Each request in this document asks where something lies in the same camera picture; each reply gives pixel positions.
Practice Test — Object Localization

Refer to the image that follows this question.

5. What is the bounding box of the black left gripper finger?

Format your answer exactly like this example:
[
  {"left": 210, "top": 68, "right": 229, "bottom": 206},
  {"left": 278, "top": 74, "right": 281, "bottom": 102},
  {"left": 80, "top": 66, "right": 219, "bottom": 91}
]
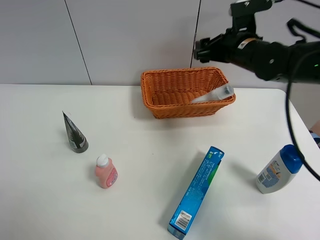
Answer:
[{"left": 194, "top": 37, "right": 211, "bottom": 51}]

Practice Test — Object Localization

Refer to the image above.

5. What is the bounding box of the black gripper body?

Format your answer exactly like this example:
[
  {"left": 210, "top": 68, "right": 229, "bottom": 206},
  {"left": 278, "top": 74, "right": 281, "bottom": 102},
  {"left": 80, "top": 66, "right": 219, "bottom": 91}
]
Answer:
[{"left": 209, "top": 28, "right": 263, "bottom": 66}]

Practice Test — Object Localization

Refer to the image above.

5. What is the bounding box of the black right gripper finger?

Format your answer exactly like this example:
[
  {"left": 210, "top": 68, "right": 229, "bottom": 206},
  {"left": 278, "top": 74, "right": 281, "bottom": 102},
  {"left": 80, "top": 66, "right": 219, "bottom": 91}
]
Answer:
[{"left": 193, "top": 49, "right": 211, "bottom": 63}]

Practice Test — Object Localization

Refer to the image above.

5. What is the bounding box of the clear plastic bottle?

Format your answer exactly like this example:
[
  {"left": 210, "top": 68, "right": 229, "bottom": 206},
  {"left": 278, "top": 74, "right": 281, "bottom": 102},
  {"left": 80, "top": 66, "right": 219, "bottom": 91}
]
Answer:
[{"left": 191, "top": 83, "right": 235, "bottom": 104}]

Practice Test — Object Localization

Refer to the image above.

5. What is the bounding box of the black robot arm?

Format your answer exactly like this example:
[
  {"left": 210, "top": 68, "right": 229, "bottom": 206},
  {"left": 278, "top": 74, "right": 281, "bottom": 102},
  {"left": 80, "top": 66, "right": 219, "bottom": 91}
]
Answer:
[{"left": 193, "top": 28, "right": 320, "bottom": 84}]

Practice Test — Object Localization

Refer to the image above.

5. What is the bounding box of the orange wicker basket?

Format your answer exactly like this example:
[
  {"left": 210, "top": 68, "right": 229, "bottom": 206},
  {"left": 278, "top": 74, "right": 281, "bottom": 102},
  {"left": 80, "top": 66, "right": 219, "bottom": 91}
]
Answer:
[{"left": 140, "top": 67, "right": 236, "bottom": 119}]

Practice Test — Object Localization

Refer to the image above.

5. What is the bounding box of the blue toothpaste box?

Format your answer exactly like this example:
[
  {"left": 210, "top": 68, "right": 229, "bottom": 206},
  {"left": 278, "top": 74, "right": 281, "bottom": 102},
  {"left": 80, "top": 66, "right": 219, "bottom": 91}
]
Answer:
[{"left": 167, "top": 146, "right": 225, "bottom": 240}]

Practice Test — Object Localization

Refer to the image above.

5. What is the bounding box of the white blue-capped shampoo bottle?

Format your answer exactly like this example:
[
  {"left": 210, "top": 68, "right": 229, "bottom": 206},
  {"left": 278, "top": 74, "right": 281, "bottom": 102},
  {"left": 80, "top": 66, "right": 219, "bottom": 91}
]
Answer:
[{"left": 255, "top": 144, "right": 303, "bottom": 194}]

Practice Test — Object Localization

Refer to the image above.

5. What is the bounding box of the dark green upright tube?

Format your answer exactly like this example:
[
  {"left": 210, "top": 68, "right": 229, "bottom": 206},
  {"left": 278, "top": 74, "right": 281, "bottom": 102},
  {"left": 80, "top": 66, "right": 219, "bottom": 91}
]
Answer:
[{"left": 62, "top": 112, "right": 89, "bottom": 154}]

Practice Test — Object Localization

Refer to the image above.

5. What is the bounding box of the pink lotion bottle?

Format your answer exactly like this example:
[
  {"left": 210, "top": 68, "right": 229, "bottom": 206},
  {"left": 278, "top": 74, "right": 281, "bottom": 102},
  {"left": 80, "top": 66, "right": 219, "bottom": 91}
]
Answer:
[{"left": 95, "top": 154, "right": 118, "bottom": 189}]

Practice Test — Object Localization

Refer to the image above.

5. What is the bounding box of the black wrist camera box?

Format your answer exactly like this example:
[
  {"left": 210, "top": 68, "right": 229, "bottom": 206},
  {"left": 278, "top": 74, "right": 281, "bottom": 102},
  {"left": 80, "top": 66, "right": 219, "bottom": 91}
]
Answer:
[{"left": 229, "top": 0, "right": 273, "bottom": 33}]

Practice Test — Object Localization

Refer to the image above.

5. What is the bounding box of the black cable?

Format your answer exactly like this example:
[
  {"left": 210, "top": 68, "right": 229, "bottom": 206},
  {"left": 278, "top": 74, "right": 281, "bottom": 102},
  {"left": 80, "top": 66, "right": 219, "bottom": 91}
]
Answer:
[{"left": 286, "top": 19, "right": 320, "bottom": 182}]

